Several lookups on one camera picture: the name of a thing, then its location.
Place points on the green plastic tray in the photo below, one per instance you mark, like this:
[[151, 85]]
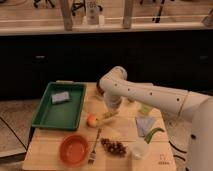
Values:
[[64, 115]]

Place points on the yellow banana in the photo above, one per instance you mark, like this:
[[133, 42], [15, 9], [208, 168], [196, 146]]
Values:
[[105, 117]]

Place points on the green chili pepper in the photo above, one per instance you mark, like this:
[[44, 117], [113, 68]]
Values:
[[149, 136]]

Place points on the light green cup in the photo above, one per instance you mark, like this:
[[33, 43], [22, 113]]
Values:
[[145, 109]]

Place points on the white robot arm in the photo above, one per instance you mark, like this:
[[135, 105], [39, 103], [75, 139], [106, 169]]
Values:
[[195, 108]]

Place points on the red orange bowl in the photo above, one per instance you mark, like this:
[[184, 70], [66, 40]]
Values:
[[73, 150]]

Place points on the silver fork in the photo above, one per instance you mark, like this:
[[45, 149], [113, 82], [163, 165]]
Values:
[[92, 155]]

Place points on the dark red bowl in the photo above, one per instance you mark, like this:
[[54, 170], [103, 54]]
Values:
[[99, 90]]

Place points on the white cup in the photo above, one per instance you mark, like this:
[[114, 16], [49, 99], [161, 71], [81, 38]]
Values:
[[139, 149]]

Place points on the orange peach fruit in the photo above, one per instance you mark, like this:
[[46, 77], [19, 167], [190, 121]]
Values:
[[92, 120]]

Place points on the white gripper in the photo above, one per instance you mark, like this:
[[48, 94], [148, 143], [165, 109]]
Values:
[[112, 102]]

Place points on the grey blue sponge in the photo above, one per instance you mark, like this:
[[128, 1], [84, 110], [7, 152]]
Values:
[[60, 97]]

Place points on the bunch of dark grapes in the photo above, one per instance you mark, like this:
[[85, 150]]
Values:
[[113, 147]]

